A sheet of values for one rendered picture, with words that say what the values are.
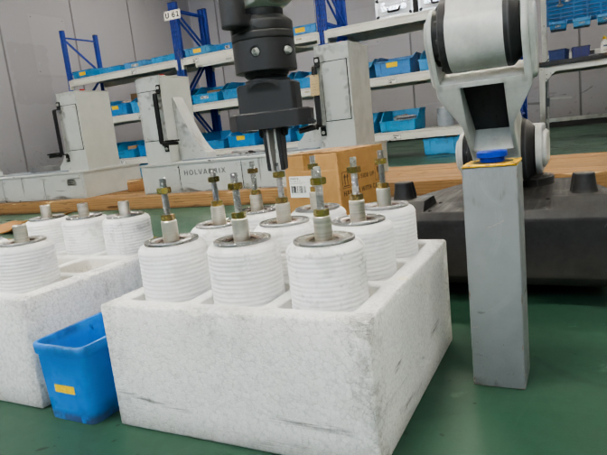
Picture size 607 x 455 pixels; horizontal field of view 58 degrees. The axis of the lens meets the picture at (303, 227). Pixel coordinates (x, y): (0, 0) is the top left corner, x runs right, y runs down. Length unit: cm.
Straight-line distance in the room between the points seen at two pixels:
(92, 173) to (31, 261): 310
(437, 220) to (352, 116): 183
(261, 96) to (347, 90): 214
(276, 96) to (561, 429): 56
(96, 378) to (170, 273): 20
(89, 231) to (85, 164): 286
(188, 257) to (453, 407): 41
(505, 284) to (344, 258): 25
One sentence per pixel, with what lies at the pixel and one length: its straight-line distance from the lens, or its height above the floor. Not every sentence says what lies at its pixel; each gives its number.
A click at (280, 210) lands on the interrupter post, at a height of 27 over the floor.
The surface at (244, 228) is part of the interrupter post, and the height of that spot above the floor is 27.
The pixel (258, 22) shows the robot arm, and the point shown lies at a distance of 78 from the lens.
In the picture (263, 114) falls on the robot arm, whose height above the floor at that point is 41.
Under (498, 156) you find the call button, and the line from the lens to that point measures 78.
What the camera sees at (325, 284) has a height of 21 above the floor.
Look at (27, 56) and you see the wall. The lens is 856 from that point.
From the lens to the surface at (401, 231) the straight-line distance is 85.
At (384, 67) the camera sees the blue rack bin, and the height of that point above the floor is 88.
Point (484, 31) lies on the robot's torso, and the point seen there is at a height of 52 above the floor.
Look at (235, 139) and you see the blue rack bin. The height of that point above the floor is 35.
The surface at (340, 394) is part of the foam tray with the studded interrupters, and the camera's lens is 64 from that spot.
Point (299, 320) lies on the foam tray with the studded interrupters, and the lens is 62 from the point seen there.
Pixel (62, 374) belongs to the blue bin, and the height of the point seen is 8.
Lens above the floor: 39
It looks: 10 degrees down
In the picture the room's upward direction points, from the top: 6 degrees counter-clockwise
